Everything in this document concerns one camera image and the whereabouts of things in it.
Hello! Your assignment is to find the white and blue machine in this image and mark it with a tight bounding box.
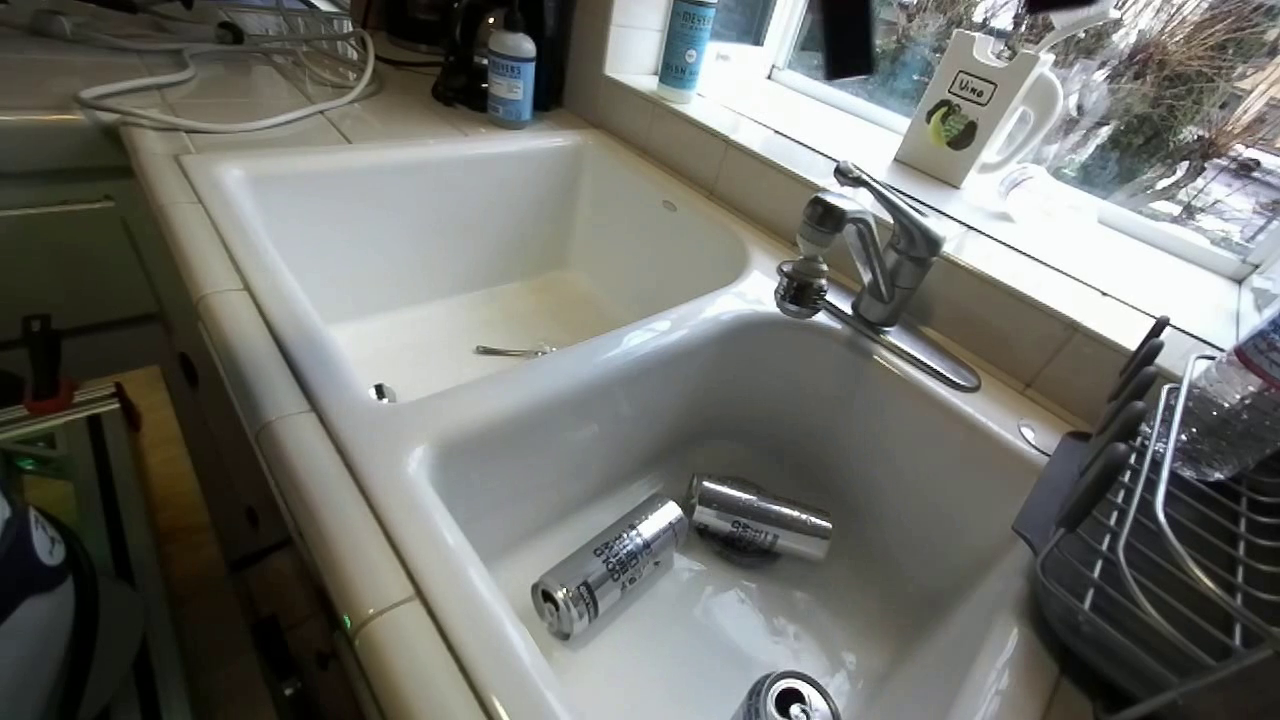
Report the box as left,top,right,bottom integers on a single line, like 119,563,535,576
0,484,153,720

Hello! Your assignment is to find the tall soap bottle blue label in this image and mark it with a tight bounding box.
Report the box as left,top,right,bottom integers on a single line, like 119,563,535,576
656,0,720,96

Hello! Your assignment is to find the large silver drink can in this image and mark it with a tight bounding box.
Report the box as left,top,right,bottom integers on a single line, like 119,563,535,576
526,494,691,647

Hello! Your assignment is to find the pump soap bottle blue label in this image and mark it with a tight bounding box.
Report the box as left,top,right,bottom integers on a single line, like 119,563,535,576
483,0,541,134

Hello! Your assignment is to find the metal spoon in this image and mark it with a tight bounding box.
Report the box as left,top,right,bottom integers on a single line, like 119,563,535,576
471,339,557,366

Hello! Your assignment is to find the chrome sink faucet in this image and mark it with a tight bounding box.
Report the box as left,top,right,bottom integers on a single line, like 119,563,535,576
773,160,988,395

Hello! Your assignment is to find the red handled clamp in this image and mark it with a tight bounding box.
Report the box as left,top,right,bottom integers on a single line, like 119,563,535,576
0,314,145,446

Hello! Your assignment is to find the white double basin sink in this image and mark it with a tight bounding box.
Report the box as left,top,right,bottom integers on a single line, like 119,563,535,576
177,124,1070,720

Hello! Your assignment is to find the dark wire dish rack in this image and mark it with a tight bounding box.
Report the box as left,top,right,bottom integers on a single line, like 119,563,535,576
1012,317,1280,720

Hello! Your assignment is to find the white cardboard brush box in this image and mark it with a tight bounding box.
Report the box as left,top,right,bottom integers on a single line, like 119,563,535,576
890,27,1042,191

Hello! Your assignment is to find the clear plastic water bottle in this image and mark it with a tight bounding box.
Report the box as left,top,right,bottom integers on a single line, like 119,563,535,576
1170,298,1280,487

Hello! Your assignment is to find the white counter cabinet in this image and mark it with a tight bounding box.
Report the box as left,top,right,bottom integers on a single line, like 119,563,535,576
0,171,205,406

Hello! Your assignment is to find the thick white cable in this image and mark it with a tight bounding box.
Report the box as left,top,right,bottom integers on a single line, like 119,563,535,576
70,15,379,138

